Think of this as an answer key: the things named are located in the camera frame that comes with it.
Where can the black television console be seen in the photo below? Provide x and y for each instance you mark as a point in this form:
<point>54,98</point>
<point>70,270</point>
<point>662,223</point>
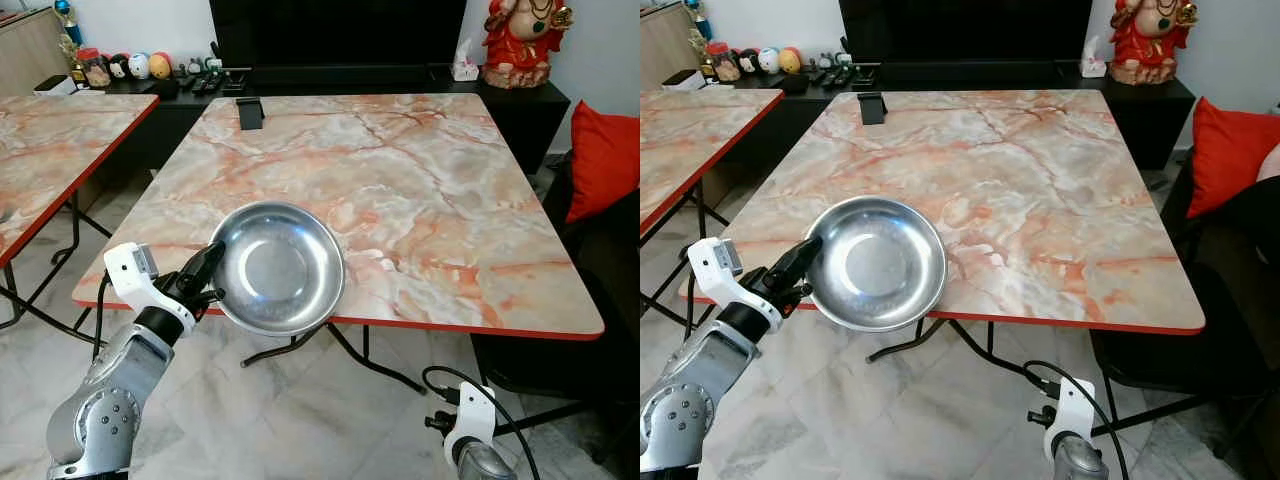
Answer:
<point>520,115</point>
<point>1150,110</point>

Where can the red laughing figurine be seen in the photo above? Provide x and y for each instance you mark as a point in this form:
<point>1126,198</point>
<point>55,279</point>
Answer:
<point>1148,42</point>
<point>520,45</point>

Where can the marble-print folding table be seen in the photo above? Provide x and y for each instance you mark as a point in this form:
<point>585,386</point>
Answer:
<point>1050,190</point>
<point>700,130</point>
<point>50,140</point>
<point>420,190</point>

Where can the black remote control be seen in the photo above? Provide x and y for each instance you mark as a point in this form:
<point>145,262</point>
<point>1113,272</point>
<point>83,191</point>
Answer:
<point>845,75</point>
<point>236,82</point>
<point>820,76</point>
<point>206,84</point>

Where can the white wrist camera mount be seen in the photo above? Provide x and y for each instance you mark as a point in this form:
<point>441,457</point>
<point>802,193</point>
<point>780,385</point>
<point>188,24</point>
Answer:
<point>1072,410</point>
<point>472,415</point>
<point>710,265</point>
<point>125,268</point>

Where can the white and blue egg toy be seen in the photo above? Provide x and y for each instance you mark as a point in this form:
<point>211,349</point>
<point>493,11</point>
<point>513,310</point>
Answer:
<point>768,60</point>
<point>139,66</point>

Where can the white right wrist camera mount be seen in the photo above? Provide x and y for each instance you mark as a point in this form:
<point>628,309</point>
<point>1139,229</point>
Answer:
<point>472,415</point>
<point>1072,410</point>

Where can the small white figurine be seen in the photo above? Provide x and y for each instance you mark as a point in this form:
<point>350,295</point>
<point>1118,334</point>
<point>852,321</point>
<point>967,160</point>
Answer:
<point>1093,60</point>
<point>465,65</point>

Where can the orange and yellow egg toy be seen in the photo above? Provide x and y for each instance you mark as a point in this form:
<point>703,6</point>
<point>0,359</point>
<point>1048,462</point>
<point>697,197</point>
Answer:
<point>790,60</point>
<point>160,66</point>

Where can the red-lidded jar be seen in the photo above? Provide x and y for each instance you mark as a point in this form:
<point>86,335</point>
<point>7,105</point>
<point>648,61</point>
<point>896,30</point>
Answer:
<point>95,68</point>
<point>722,63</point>

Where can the red cushion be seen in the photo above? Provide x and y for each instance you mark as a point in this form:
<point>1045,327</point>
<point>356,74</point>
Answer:
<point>603,160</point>
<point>1225,155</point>

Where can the gold trophy with blue ball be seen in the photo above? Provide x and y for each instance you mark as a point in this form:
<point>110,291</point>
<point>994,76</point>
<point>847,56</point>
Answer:
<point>698,25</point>
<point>66,30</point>

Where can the round stainless steel bowl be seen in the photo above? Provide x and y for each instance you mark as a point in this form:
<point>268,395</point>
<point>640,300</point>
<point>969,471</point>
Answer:
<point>280,270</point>
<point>880,265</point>

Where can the light wooden cabinet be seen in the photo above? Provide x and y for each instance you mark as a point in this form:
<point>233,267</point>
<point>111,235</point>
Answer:
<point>30,55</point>
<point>665,45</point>

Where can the black chair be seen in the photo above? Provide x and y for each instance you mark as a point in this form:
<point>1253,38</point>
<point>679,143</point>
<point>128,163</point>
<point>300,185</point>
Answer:
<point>1200,340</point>
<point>600,300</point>

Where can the black and white egg toy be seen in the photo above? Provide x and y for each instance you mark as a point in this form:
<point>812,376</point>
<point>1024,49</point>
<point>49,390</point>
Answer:
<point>120,67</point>
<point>747,61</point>

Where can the black phone stand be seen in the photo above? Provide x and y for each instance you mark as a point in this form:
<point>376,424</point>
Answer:
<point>873,108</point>
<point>250,113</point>

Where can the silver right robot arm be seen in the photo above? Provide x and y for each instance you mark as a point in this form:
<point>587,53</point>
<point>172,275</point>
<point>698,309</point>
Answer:
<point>487,465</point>
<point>1080,462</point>

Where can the flat white box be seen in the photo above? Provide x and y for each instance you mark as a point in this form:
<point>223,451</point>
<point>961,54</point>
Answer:
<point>683,79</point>
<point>55,85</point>

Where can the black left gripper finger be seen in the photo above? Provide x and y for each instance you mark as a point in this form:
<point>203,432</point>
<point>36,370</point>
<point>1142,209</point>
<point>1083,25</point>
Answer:
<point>800,258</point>
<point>208,260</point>
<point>800,293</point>
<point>212,296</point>

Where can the black television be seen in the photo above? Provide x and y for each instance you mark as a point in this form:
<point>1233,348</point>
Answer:
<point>965,30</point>
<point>338,32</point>

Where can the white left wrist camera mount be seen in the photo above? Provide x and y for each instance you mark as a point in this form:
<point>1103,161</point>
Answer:
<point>125,268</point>
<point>710,265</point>

